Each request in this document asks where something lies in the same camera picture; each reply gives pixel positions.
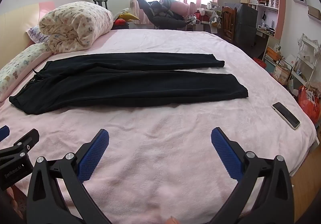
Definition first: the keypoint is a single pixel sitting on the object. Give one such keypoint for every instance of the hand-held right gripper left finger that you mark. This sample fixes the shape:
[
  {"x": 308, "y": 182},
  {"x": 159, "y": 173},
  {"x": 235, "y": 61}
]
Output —
[{"x": 95, "y": 153}]

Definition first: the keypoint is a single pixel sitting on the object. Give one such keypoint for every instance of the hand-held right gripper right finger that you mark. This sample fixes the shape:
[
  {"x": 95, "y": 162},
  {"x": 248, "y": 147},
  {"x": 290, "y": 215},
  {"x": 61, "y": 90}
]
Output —
[{"x": 225, "y": 153}]

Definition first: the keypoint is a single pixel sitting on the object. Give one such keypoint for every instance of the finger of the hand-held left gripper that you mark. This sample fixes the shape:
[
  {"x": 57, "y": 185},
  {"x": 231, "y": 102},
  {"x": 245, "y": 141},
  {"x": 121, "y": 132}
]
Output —
[
  {"x": 27, "y": 140},
  {"x": 3, "y": 133}
]

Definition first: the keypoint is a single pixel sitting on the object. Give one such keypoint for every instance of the black pants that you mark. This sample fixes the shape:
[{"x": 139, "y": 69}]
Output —
[{"x": 120, "y": 83}]

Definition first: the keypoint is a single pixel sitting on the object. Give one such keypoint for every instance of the person's right hand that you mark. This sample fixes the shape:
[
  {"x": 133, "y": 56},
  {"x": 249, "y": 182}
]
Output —
[{"x": 172, "y": 220}]

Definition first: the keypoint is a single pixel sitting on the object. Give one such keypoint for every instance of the long floral pillow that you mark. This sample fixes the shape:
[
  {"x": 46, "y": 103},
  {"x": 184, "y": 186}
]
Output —
[{"x": 17, "y": 68}]

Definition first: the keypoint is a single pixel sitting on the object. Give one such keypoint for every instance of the pink bed blanket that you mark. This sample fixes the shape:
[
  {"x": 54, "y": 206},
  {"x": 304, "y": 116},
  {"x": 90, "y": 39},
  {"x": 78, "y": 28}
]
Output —
[{"x": 163, "y": 126}]

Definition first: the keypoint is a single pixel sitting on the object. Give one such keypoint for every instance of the white smartphone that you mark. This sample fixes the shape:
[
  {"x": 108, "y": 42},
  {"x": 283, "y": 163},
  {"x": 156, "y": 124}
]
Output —
[{"x": 286, "y": 115}]

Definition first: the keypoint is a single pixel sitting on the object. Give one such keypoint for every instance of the orange plastic bag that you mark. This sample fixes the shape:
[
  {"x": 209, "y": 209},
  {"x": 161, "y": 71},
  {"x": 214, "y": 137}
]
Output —
[{"x": 309, "y": 106}]

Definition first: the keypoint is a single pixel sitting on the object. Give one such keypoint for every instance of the red bag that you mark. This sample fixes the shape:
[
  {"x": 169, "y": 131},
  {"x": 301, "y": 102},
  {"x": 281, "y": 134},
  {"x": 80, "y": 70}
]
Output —
[{"x": 260, "y": 63}]

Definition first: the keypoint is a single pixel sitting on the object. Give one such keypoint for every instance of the purple patterned pillow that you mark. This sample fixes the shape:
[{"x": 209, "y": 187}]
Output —
[{"x": 37, "y": 34}]

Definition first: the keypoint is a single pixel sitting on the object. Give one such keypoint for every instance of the beige headboard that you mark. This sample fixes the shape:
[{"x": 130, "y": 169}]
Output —
[{"x": 15, "y": 25}]

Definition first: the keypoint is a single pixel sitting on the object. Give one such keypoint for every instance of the orange cardboard boxes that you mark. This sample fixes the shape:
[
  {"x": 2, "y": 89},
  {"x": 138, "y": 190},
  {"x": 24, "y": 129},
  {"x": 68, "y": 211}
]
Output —
[{"x": 273, "y": 54}]

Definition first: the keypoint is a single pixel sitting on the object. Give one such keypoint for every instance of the beige floral pillow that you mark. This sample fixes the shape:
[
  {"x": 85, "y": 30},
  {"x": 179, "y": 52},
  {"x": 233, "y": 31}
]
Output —
[{"x": 77, "y": 23}]

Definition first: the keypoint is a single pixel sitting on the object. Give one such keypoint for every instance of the wooden chair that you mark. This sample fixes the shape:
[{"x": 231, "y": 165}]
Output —
[{"x": 228, "y": 25}]

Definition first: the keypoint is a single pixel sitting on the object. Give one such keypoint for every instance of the dark covered cabinet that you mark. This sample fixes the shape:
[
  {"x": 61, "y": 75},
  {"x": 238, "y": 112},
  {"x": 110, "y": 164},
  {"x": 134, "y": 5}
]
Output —
[{"x": 247, "y": 25}]

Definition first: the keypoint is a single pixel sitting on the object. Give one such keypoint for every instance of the white plastic bag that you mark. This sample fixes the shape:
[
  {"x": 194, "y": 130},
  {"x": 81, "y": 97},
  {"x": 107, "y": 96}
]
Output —
[{"x": 215, "y": 19}]

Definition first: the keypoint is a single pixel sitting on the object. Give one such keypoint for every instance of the lounge chair with dark clothes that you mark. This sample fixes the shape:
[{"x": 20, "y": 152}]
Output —
[{"x": 160, "y": 17}]

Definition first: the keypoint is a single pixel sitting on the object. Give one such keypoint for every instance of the pink and white bookshelf desk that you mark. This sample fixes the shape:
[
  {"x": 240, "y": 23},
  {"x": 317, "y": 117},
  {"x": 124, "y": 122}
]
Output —
[{"x": 279, "y": 8}]

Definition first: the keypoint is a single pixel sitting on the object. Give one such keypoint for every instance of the pink cushion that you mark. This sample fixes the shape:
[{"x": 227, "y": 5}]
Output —
[{"x": 176, "y": 5}]

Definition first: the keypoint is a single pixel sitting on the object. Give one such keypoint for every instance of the small wall shelf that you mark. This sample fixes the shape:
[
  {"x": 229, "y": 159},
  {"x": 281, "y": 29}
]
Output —
[{"x": 314, "y": 12}]

